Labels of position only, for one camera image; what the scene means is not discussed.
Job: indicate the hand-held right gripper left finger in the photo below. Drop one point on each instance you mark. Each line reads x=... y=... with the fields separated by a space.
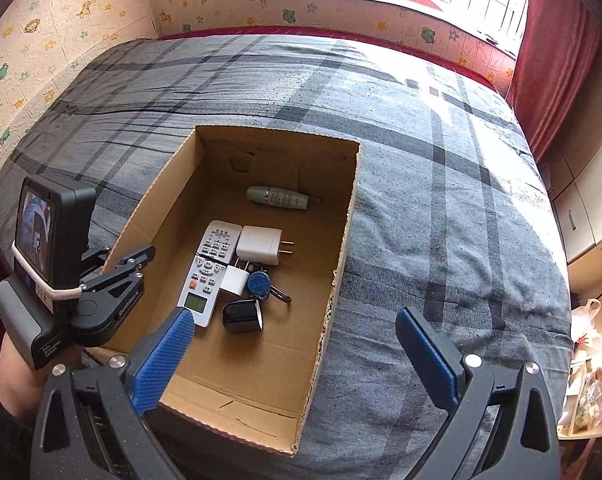
x=163 y=360

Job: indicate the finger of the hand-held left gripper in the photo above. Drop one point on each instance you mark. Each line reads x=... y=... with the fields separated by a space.
x=97 y=256
x=126 y=270

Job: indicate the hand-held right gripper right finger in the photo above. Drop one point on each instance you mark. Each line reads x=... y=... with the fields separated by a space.
x=426 y=360

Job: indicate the white remote control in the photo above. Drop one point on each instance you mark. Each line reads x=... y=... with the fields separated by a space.
x=208 y=270

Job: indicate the small white charger plug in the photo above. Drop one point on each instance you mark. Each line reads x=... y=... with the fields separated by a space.
x=233 y=280

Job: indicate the brown cardboard box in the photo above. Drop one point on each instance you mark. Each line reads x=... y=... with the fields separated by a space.
x=271 y=360

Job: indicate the blue key fob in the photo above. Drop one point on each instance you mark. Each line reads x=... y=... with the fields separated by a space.
x=258 y=285

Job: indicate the bunch of keys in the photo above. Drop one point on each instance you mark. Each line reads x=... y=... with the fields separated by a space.
x=280 y=294

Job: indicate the large white charger plug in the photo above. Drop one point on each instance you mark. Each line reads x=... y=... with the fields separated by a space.
x=258 y=245

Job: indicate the mint green tube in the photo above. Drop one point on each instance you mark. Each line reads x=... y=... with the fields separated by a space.
x=276 y=196

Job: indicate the person's left forearm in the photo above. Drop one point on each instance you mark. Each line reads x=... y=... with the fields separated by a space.
x=18 y=380

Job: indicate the grey plaid blanket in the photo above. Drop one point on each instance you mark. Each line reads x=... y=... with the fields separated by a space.
x=431 y=210

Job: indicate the white plastic bag red print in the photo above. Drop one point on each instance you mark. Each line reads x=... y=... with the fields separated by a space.
x=588 y=325

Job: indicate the wooden shelf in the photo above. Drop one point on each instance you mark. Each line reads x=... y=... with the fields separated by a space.
x=596 y=385

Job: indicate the white wardrobe cabinet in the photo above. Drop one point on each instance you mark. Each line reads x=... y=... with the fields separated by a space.
x=588 y=200

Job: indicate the red bed mattress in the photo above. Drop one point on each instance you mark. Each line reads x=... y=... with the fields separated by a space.
x=331 y=30

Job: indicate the red curtain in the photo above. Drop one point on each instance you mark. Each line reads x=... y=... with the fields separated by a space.
x=556 y=60

